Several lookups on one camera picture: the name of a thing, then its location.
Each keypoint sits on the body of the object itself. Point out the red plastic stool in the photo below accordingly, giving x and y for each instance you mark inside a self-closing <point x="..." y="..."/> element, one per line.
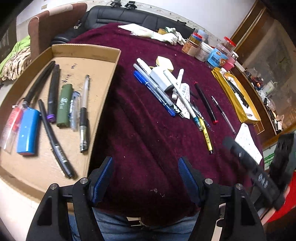
<point x="289" y="209"/>

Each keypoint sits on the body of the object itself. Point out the black marker purple end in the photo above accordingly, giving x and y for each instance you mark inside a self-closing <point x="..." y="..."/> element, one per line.
<point x="53" y="92"/>

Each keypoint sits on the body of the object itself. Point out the black marker white label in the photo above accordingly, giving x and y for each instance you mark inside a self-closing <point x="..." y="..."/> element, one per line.
<point x="54" y="143"/>

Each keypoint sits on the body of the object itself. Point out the black gadget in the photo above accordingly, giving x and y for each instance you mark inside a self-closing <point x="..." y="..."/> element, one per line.
<point x="115" y="3"/>
<point x="130" y="5"/>

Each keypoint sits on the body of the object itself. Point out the clear pen blue print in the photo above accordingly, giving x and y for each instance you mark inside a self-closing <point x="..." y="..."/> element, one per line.
<point x="75" y="109"/>

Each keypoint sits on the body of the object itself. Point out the white kettle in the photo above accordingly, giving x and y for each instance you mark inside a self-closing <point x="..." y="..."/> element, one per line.
<point x="269" y="87"/>

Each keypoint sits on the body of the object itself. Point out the white charger block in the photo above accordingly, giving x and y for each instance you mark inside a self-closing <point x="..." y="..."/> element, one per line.
<point x="159" y="78"/>

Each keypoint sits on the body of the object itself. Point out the black marker red end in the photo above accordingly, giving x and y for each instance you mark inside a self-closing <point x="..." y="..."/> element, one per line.
<point x="204" y="102"/>

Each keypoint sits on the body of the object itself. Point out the white pen teal tip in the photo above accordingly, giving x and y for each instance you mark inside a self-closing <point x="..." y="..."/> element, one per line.
<point x="190" y="110"/>

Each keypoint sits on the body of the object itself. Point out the long black pen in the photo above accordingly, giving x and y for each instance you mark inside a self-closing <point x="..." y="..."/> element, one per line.
<point x="39" y="81"/>

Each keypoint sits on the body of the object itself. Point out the green white carton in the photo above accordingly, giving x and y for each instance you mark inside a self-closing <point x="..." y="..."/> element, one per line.
<point x="269" y="160"/>

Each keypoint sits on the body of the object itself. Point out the clear jar red lid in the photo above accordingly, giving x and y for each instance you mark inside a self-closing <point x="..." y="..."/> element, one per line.
<point x="219" y="55"/>

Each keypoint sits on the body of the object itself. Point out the green patterned blanket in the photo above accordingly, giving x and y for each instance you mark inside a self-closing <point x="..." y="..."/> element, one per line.
<point x="16" y="55"/>

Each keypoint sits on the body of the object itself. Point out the brown jar blue lid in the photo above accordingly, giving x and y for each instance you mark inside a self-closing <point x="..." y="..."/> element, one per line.
<point x="196" y="39"/>

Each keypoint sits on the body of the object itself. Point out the wooden glass door cabinet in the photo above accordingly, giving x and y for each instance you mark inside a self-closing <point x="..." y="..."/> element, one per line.
<point x="4" y="39"/>

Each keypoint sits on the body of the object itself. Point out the white cotton glove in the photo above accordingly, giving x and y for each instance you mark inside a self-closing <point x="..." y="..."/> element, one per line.
<point x="177" y="37"/>
<point x="161" y="37"/>

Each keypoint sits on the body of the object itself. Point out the white marker pen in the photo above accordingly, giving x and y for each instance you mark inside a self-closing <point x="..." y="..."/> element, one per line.
<point x="178" y="80"/>

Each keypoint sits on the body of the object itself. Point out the red part clear plastic case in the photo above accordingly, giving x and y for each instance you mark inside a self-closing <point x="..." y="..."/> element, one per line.
<point x="12" y="120"/>

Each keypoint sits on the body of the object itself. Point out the wooden door frame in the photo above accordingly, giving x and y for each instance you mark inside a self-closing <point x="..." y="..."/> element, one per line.
<point x="249" y="27"/>

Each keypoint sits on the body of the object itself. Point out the amber jar tan label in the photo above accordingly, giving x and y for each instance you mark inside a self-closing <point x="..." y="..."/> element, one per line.
<point x="190" y="49"/>

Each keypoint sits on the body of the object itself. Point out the blue battery pack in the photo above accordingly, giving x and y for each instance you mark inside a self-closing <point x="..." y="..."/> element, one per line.
<point x="27" y="132"/>

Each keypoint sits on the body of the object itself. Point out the printed paper sheet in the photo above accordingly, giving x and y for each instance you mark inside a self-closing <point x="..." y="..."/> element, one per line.
<point x="247" y="141"/>

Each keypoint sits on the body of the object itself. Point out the brown cardboard box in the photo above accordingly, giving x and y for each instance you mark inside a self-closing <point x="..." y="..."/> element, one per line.
<point x="97" y="69"/>

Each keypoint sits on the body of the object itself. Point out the black leather sofa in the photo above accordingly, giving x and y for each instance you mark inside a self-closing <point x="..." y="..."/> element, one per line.
<point x="138" y="16"/>

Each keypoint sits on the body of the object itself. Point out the maroon velvet tablecloth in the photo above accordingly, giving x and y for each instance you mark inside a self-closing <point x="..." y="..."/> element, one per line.
<point x="143" y="143"/>

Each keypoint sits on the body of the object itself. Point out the white paper sheet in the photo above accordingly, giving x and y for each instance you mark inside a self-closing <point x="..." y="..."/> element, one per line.
<point x="251" y="109"/>

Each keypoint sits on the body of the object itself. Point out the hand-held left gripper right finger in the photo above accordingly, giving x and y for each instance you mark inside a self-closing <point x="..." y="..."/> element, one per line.
<point x="187" y="179"/>

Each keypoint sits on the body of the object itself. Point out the pink bottle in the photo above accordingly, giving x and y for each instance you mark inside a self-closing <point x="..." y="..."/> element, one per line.
<point x="230" y="64"/>

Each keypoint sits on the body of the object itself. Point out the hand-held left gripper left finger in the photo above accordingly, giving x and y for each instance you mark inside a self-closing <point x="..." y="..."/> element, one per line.
<point x="103" y="179"/>

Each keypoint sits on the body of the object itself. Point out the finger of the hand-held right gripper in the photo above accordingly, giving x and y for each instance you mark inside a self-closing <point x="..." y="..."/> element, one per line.
<point x="239" y="154"/>

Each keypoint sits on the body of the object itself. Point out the cream yellow box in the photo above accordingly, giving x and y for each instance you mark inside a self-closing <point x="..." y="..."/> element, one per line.
<point x="164" y="62"/>

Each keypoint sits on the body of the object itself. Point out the clear blue slim pen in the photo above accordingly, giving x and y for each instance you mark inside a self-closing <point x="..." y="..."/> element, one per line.
<point x="206" y="123"/>

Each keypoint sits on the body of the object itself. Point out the white barcode label tube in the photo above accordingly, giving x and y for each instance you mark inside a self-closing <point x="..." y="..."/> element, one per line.
<point x="185" y="91"/>

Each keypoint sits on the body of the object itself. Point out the person's blue jeans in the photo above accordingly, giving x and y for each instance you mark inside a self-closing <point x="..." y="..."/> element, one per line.
<point x="138" y="231"/>

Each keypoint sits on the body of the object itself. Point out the white plastic bag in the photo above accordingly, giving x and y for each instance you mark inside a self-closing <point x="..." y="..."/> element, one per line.
<point x="141" y="31"/>

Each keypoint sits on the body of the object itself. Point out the gold yellow tray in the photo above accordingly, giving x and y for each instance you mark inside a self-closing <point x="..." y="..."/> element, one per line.
<point x="219" y="81"/>

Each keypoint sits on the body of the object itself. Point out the silver grey capped pen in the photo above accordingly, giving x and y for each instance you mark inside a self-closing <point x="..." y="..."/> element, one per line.
<point x="142" y="63"/>

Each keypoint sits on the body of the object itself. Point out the green lighter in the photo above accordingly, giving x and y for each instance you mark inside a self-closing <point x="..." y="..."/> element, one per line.
<point x="64" y="104"/>

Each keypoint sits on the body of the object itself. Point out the grey blue cup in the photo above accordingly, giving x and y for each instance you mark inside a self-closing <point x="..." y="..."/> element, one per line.
<point x="202" y="33"/>

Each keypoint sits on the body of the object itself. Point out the brown tape roll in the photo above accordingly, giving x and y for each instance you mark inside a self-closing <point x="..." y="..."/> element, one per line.
<point x="161" y="30"/>

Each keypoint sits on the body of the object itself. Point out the small white bottle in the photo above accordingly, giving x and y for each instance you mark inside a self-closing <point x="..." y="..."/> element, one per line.
<point x="223" y="71"/>

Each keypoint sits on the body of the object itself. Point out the clear pen black grip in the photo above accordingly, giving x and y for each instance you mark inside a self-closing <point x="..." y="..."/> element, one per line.
<point x="84" y="111"/>

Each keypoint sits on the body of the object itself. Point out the brown armchair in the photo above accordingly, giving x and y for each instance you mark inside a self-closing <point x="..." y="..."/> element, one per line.
<point x="46" y="25"/>

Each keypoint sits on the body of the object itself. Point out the slim silver black pen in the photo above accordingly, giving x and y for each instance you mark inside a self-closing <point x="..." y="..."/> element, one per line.
<point x="223" y="114"/>

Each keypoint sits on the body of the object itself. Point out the countertop clutter pile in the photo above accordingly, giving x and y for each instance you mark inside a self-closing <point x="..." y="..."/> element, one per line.
<point x="270" y="106"/>

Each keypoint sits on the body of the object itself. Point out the white plastic tub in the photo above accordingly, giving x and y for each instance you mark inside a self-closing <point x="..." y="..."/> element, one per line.
<point x="204" y="53"/>

